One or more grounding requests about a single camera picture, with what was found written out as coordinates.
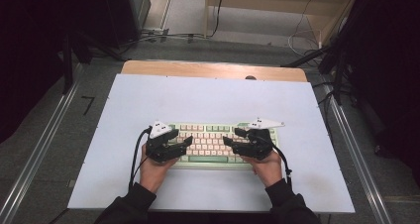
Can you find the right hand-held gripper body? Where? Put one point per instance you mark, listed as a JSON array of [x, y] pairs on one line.
[[261, 144]]

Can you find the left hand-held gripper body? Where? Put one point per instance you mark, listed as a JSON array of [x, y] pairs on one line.
[[157, 149]]

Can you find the green and pink keyboard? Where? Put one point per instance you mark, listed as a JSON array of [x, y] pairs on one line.
[[208, 144]]

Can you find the person's left hand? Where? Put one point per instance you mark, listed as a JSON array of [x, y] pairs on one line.
[[155, 176]]

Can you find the person's right hand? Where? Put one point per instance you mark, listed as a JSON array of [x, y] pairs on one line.
[[267, 171]]

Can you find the white table board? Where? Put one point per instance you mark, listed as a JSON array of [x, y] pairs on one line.
[[214, 98]]

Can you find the dark round table grommet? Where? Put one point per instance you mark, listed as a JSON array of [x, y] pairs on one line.
[[250, 77]]

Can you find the black tripod stand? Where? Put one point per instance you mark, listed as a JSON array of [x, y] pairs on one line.
[[336, 68]]

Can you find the black metal stand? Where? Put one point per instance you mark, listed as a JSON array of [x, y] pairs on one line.
[[67, 65]]

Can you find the black cabinet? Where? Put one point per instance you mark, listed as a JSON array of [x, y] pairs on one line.
[[127, 16]]

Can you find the dark curtain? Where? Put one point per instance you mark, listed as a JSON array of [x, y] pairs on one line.
[[389, 68], [33, 52]]

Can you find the aluminium floor rail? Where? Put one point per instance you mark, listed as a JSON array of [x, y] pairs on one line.
[[363, 177], [36, 151]]

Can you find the wooden shelf frame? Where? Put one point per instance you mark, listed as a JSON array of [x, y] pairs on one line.
[[264, 4]]

